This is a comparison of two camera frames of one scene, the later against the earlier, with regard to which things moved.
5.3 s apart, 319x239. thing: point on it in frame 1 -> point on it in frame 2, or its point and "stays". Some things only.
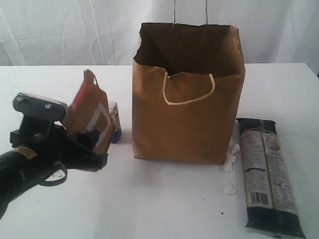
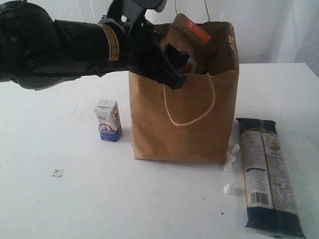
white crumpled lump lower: [228, 167] stays
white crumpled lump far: [229, 189] stays
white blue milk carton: [115, 125] stays
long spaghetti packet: [270, 205] stays
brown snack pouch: [90, 111] -> [184, 34]
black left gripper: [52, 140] -> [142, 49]
